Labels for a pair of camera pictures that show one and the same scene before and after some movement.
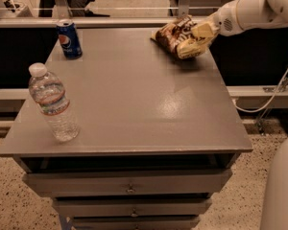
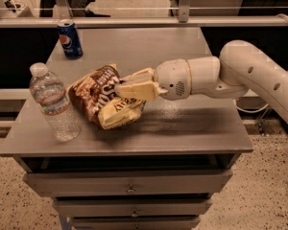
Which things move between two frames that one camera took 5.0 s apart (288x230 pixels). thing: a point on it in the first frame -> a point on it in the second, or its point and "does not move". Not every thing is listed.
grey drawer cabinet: (157, 134) does not move
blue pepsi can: (69, 38) does not move
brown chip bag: (170, 34) -> (94, 93)
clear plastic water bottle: (50, 96) does not move
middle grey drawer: (132, 206) does not move
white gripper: (225, 20) -> (171, 78)
